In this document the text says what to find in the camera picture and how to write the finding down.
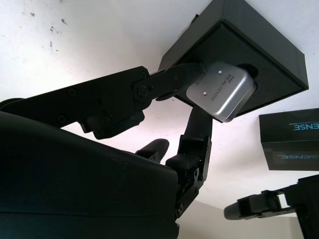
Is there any black foam-lined camera box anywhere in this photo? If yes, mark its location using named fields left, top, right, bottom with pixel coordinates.
left=158, top=0, right=310, bottom=119

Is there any black RealSense box lid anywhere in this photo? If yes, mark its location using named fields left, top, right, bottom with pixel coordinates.
left=258, top=108, right=319, bottom=171

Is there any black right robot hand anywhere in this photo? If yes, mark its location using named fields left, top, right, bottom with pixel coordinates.
left=0, top=62, right=214, bottom=239

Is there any small silver RealSense camera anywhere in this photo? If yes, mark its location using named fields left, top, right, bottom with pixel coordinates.
left=185, top=61, right=259, bottom=123

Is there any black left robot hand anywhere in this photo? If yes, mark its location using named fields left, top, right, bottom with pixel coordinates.
left=223, top=174, right=319, bottom=239

